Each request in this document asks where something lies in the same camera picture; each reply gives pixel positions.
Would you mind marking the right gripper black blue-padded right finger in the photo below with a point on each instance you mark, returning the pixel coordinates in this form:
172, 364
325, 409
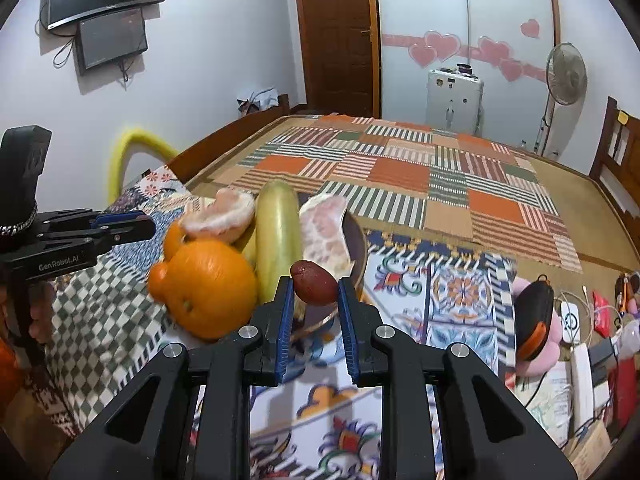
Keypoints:
485, 431

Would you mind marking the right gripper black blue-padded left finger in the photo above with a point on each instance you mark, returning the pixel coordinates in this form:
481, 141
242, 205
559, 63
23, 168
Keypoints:
186, 414

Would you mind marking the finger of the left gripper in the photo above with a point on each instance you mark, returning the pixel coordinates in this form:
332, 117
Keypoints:
119, 235
113, 219

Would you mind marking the peeled pink pomelo piece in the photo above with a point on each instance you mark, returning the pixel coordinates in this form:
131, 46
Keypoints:
226, 219

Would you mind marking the large orange with sticker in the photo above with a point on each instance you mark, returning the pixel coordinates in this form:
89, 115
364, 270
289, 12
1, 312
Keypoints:
209, 289

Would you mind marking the red-brown jujube date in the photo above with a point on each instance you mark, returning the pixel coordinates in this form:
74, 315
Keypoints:
313, 284

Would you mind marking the small orange mandarin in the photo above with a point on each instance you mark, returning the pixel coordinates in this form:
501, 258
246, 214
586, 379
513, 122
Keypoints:
159, 282

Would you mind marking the person's left hand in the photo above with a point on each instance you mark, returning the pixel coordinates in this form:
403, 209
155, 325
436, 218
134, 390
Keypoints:
41, 300

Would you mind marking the orange behind left finger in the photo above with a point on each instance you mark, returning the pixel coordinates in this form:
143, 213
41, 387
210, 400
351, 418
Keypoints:
175, 238

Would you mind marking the wooden bed footboard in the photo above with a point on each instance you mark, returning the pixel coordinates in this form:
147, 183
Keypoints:
187, 164

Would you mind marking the patterned colourful cloth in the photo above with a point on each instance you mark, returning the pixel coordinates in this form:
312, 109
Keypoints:
480, 421

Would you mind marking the checkered patchwork quilt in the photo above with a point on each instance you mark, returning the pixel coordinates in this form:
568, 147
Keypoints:
106, 326

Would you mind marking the black orange headphone case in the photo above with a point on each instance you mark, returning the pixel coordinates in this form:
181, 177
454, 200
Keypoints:
533, 309

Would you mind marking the white charger device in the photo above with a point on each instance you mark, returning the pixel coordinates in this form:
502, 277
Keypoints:
570, 321

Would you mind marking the plush doll purple dress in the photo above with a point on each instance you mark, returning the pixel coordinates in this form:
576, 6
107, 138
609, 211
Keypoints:
627, 293

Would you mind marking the patchwork striped bed mat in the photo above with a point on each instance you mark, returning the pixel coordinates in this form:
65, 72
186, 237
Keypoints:
416, 177

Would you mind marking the wooden bed headboard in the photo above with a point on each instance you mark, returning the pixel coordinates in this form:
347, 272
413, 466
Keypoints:
615, 169

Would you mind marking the brown wooden door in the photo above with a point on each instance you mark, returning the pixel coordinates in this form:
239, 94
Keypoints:
340, 41

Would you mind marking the white appliance box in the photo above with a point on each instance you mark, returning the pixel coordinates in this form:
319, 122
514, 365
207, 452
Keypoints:
454, 99

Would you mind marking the standing electric fan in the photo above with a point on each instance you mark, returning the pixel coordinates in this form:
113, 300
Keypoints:
567, 80

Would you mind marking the sliding wardrobe with hearts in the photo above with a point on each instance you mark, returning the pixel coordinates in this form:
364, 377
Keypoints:
506, 43

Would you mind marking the small black wall monitor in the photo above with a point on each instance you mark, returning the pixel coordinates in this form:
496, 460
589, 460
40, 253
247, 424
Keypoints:
110, 38

